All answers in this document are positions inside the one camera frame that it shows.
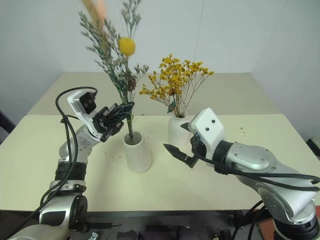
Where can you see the green bouquet with yellow ball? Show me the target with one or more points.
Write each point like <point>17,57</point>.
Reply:
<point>122,75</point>

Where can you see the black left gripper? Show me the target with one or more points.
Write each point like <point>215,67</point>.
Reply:
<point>105,122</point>

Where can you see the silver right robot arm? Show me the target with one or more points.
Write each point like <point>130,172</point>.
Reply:
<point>255,160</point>

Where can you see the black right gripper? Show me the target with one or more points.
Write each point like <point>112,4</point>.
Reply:
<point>198,147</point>

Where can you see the black table front rail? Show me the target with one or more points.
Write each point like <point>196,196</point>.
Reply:
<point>150,217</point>

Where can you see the dark rounded shape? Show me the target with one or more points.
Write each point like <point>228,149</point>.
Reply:
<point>128,236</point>
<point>187,233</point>

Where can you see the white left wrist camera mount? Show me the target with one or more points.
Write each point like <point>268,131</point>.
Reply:
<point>80,110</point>

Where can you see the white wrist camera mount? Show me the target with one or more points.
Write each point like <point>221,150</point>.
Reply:
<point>207,125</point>
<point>80,110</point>

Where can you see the yellow dried flower bouquet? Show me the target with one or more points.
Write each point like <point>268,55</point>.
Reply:
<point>175,77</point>

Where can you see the red-brown panel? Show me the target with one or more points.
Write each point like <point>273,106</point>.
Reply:
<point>266,228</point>

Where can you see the tall tapered white vase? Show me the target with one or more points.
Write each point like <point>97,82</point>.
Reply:
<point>137,155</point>

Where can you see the dark furniture piece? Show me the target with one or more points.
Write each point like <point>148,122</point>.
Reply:
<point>4,125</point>

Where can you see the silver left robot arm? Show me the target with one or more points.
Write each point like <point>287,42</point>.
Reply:
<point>53,212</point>

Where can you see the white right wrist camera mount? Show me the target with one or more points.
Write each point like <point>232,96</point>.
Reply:
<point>207,125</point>

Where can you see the round white vase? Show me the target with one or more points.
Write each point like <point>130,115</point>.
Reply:
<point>177,130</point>

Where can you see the small silver metal clip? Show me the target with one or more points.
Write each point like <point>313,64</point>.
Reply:
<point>93,236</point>

